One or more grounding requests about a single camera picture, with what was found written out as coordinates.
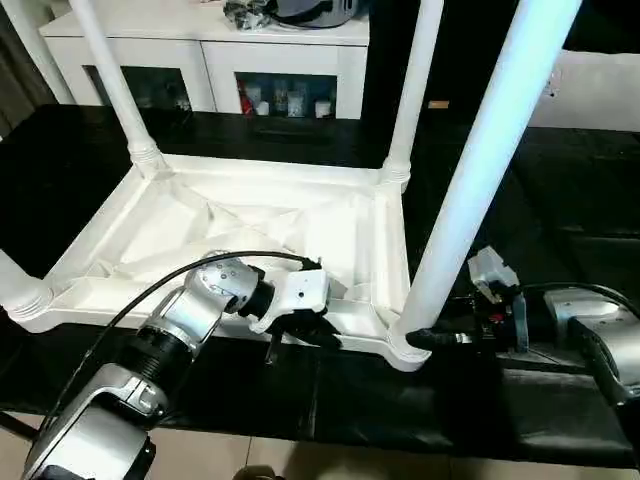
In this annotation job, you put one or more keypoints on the white plastic table top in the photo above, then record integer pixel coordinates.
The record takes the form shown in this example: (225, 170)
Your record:
(250, 210)

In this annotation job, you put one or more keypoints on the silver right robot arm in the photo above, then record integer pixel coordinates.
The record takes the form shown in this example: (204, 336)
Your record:
(595, 325)

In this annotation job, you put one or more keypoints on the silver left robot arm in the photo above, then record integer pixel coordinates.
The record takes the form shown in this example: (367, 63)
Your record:
(200, 305)

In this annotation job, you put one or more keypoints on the dark robot lower body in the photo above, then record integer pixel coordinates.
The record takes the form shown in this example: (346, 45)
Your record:
(257, 472)

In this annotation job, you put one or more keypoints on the black cabinet with yellow label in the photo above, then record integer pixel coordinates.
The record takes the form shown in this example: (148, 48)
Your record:
(450, 65)

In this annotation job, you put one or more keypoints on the black work mat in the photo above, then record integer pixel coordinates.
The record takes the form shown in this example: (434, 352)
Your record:
(75, 165)

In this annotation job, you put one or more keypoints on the white glass-door cabinet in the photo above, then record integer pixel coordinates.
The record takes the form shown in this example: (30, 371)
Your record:
(200, 50)

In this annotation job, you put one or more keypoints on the grey helmet on cabinet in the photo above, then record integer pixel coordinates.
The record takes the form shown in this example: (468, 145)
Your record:
(315, 12)

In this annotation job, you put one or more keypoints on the dark clutter on cabinet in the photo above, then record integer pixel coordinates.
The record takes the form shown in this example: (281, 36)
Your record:
(247, 15)

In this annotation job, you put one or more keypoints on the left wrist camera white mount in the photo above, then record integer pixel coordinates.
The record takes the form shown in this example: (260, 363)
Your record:
(300, 290)

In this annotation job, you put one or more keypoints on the black table frame leg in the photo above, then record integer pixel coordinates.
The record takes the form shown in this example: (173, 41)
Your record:
(12, 425)

